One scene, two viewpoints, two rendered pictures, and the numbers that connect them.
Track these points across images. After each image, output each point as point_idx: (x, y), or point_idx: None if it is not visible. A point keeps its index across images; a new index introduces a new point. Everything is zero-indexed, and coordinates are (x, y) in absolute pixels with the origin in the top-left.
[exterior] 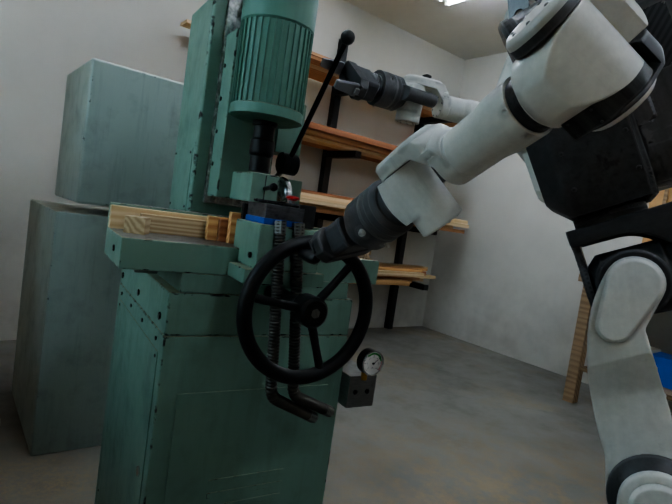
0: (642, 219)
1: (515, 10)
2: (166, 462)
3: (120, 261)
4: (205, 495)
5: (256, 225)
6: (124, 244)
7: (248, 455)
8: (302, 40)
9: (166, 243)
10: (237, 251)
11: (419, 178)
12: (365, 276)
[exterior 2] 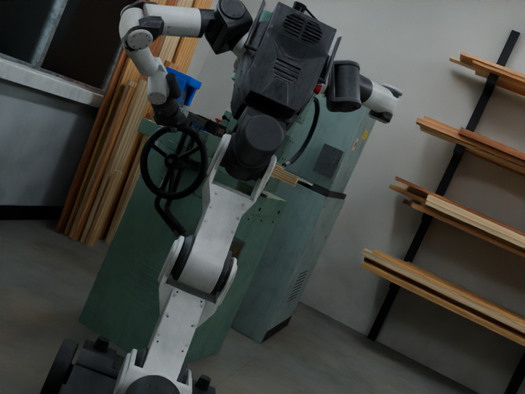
0: (240, 117)
1: None
2: (124, 229)
3: (138, 127)
4: (133, 258)
5: None
6: (142, 120)
7: (157, 250)
8: None
9: (157, 125)
10: None
11: (150, 77)
12: (202, 153)
